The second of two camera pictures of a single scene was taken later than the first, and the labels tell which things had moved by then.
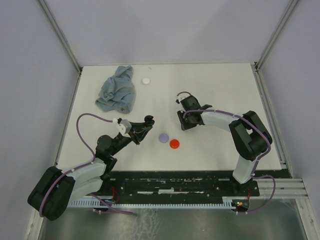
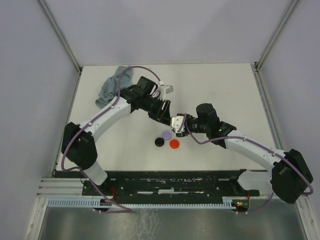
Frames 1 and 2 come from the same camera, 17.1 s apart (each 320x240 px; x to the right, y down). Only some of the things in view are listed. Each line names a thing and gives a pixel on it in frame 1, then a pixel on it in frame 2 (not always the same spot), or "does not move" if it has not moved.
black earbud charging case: x=148 y=120 → x=159 y=141
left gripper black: x=138 y=131 → x=163 y=116
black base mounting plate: x=177 y=184 does not move
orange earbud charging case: x=174 y=144 does not move
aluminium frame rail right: x=273 y=122 does not move
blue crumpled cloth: x=117 y=93 does not move
